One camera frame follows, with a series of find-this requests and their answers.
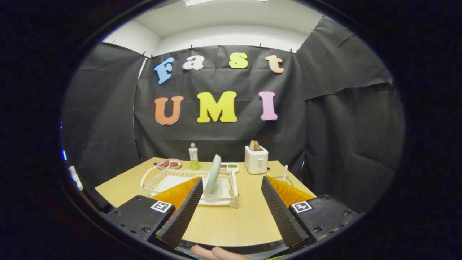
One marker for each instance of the white ribbed drain tray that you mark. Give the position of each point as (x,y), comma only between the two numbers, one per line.
(220,191)

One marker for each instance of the white divided bean tray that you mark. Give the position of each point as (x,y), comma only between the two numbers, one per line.
(231,167)

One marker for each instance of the brown bread slice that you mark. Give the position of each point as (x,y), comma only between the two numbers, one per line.
(255,145)

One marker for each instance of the green drink bottle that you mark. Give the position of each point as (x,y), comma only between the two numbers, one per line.
(194,159)

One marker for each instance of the light green plate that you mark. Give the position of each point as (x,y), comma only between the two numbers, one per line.
(213,173)

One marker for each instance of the white toaster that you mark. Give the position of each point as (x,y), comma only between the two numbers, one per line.
(256,160)

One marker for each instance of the pink plate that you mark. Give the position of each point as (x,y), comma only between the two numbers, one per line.
(169,168)

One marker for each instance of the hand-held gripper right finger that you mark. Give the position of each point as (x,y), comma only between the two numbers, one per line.
(279,213)

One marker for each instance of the ceiling light panel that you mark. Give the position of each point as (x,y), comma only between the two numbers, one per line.
(216,2)

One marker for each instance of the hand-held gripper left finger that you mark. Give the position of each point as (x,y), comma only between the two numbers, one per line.
(184,213)

